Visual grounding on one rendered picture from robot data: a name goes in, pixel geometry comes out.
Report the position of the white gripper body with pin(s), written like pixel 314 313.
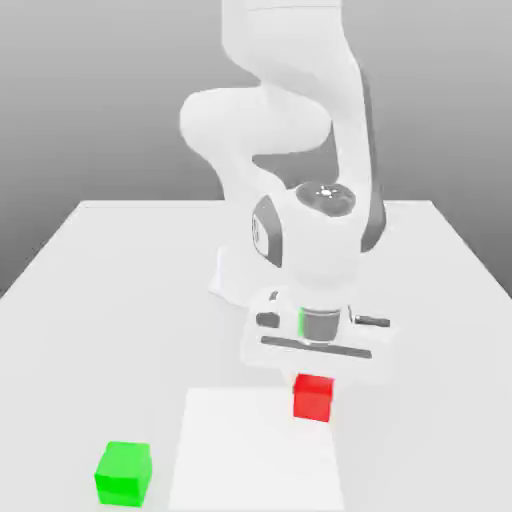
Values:
pixel 316 352

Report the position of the small green cube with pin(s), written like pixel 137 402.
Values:
pixel 122 474

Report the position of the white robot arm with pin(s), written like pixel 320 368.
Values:
pixel 280 120

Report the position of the small red cube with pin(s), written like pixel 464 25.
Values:
pixel 312 400

